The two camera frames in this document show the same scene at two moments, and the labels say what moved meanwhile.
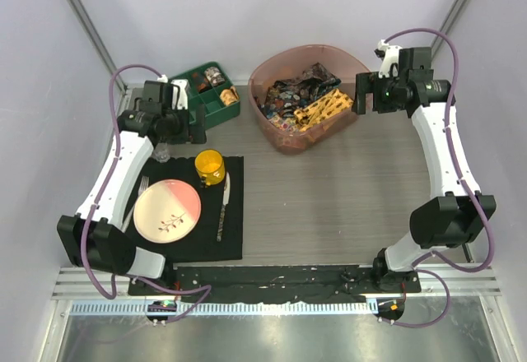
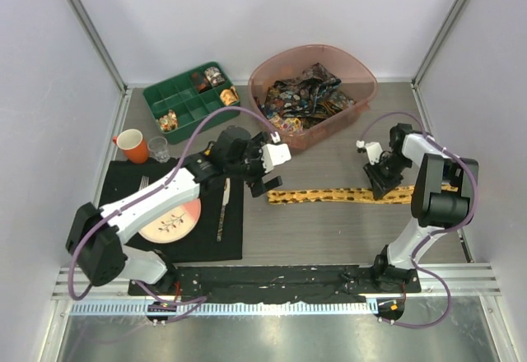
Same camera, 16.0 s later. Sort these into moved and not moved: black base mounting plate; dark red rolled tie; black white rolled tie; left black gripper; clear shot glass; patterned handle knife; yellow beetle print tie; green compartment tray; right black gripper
Moved: left black gripper; right black gripper; yellow beetle print tie
Not moved: black white rolled tie; dark red rolled tie; black base mounting plate; clear shot glass; green compartment tray; patterned handle knife
